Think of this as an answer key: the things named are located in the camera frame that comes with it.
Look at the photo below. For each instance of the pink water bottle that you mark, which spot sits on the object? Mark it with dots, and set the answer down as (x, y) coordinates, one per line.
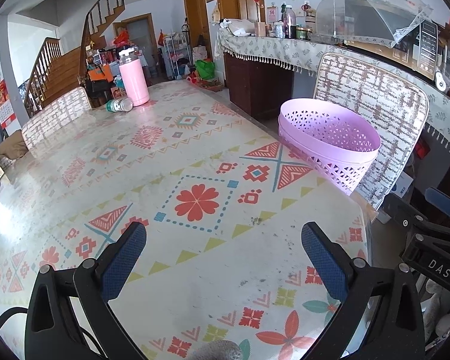
(133, 77)

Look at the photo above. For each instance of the green cap spice jar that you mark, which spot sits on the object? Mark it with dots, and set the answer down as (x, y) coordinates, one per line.
(123, 104)

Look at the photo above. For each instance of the checkered chair near basket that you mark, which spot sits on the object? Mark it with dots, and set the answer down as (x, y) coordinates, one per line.
(396, 109)

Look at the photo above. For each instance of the white gloved right hand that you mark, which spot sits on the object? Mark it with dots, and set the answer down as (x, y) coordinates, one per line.
(436, 322)

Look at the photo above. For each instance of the microwave oven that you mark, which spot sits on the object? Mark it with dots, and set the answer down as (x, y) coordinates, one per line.
(416, 51)

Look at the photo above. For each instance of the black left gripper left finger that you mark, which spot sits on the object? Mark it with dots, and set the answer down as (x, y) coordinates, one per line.
(69, 316)

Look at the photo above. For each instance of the clear mesh food cover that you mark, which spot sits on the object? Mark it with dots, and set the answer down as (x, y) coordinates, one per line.
(381, 22)

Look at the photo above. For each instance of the green shopping bag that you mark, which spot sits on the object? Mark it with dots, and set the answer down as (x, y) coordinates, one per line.
(205, 69)

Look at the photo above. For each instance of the purple perforated trash basket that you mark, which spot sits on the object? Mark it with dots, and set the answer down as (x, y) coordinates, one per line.
(338, 142)

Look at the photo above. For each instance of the wooden staircase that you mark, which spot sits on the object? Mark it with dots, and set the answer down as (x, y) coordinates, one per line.
(55, 73)

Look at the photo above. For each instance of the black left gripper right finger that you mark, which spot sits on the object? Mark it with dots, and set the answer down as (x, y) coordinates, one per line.
(396, 329)

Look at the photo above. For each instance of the checkered chair far side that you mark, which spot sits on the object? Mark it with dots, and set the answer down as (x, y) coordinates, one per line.
(56, 115)

